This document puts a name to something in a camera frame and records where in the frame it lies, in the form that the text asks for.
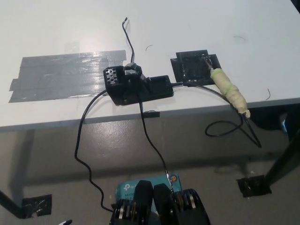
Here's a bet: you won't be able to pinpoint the black soldering iron cable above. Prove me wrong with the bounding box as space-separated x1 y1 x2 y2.
172 82 263 148

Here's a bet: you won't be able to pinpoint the tape-wrapped soldering iron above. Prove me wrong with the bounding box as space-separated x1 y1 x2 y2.
202 56 251 119

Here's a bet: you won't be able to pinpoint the black robot torso blocks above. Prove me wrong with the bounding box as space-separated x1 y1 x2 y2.
109 179 211 225

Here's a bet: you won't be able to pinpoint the black soldering station base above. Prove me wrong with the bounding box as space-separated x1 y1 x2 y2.
103 62 175 107

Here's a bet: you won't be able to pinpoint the crumpled black floor tape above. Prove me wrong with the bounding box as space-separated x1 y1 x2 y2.
236 174 272 198
22 194 52 218

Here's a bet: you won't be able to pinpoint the thin black table leg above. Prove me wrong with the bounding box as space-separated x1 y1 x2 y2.
0 189 22 220

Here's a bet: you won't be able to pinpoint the teal tp-link router box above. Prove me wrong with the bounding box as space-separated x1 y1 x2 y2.
116 172 183 202

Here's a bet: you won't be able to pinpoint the square black tape patch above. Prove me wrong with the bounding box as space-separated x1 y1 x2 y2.
170 49 222 86

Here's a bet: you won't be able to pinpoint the thick black table leg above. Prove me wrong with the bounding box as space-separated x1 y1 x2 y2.
264 112 300 187

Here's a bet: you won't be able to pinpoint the long black power cable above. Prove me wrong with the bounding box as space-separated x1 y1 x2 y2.
74 91 115 213

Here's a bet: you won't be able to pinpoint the black cable to teal box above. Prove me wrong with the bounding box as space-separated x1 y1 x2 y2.
138 101 174 194

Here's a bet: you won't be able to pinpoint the large grey duct tape patch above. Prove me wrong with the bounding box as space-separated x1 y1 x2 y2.
8 49 127 103

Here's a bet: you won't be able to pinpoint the thin black loose-ended wire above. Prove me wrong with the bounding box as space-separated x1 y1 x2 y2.
121 17 135 64

